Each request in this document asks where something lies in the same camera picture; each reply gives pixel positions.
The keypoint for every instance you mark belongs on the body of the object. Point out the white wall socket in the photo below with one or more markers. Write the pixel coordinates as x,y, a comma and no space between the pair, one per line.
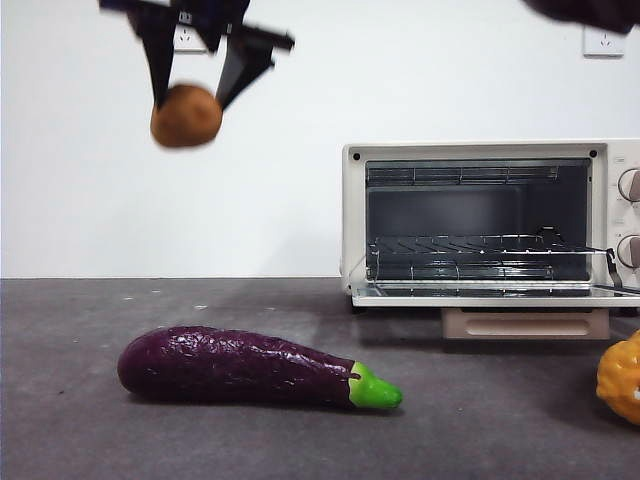
192,45
602,44

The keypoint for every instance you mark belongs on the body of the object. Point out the cream oven knob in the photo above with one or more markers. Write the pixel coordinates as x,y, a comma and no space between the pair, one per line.
629,252
630,186

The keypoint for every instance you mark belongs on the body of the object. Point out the purple eggplant with green stem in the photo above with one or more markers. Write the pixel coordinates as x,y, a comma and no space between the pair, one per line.
225,369

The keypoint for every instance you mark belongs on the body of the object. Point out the yellow bumpy vegetable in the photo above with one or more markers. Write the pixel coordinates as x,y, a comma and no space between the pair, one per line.
620,380

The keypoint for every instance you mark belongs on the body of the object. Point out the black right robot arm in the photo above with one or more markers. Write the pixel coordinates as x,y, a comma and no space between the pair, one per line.
590,12

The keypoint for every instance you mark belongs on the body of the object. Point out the brown round potato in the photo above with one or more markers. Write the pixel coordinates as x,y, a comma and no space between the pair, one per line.
186,117

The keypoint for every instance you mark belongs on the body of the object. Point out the cream toaster oven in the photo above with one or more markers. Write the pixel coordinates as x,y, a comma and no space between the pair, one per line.
354,220

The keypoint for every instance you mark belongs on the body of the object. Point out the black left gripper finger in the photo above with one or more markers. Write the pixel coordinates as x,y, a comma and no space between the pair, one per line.
242,70
157,55

